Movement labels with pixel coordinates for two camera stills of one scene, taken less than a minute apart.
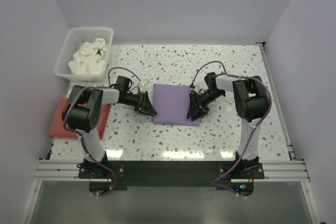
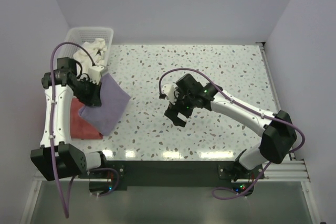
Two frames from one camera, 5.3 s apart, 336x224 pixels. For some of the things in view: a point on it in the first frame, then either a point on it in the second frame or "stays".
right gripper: (197, 108) -> (172, 113)
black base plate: (105, 176) stays
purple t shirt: (170, 103) -> (114, 99)
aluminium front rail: (274, 171) stays
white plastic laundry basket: (73, 40) stays
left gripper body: (139, 106) -> (86, 91)
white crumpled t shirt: (89, 60) stays
